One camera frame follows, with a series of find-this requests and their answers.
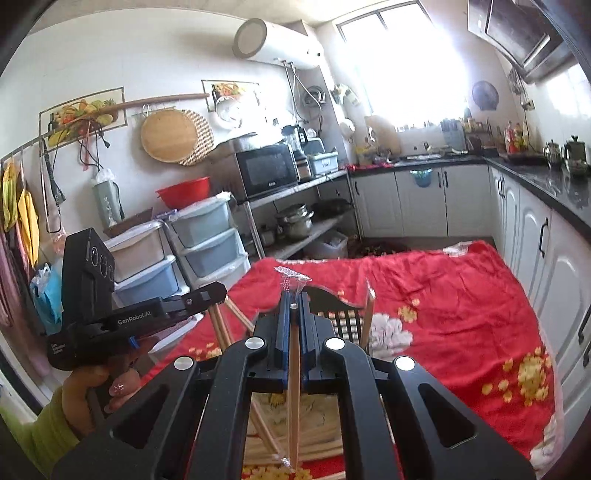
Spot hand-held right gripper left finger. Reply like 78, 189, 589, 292
51, 295, 294, 480

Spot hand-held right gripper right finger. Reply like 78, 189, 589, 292
298, 295, 536, 480

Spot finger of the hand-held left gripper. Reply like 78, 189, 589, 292
161, 282, 228, 324

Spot wooden chopsticks pair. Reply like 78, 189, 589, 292
360, 281, 374, 354
209, 302, 233, 352

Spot black chopstick holder basket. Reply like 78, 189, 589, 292
307, 286, 370, 354

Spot plastic chopsticks pair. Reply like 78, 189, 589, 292
274, 265, 312, 472

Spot person's left forearm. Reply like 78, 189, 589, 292
18, 385, 81, 480

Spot person's left hand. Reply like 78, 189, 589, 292
62, 337, 158, 439

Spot blue plastic bag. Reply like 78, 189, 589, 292
30, 264, 64, 337

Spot wooden chopstick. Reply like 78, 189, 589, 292
250, 401, 284, 463
225, 299, 256, 335

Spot blue plastic drawer unit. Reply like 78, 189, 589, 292
167, 196, 251, 291

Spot pink cloth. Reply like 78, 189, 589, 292
0, 230, 25, 326

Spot yellow cloth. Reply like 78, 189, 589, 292
2, 161, 40, 267

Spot white plastic container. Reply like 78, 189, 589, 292
302, 230, 350, 260

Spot black hanging tool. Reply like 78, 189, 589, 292
40, 137, 66, 234

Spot red plastic basin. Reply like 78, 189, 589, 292
156, 176, 211, 210

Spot steel pot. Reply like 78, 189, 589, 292
276, 205, 315, 241

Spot black microwave oven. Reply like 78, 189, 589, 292
232, 143, 301, 202

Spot round woven mat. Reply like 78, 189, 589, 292
178, 109, 216, 167

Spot metal shelf rack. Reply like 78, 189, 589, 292
239, 170, 362, 260

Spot red floral blanket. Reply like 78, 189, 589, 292
139, 240, 561, 480

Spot round bamboo board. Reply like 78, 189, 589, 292
140, 109, 198, 162

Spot white dish basket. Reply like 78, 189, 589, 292
307, 151, 339, 177

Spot black blender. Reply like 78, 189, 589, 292
281, 124, 315, 182

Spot white round cover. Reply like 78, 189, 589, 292
214, 96, 244, 131

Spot long wooden pole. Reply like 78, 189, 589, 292
39, 93, 210, 139

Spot white side cabinets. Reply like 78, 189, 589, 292
488, 166, 591, 386

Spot white water heater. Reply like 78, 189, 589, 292
233, 18, 325, 71

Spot black countertop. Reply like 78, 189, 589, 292
346, 154, 591, 228

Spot seasoning bottles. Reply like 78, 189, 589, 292
503, 120, 530, 154

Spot kitchen window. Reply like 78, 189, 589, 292
336, 0, 468, 131

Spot small steel teapot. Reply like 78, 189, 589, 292
542, 139, 562, 169

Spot dark teapot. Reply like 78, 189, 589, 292
561, 135, 590, 175

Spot steel range hood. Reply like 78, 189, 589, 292
467, 0, 577, 85

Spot black hanging cables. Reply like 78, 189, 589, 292
75, 121, 110, 172

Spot wide fruit wall poster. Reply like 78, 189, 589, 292
39, 86, 128, 149

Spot white cabinets with black handles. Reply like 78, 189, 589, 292
348, 164, 493, 239

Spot small fruit wall poster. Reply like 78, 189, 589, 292
201, 79, 260, 114

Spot round blue wall plate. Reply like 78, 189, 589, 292
471, 80, 500, 110

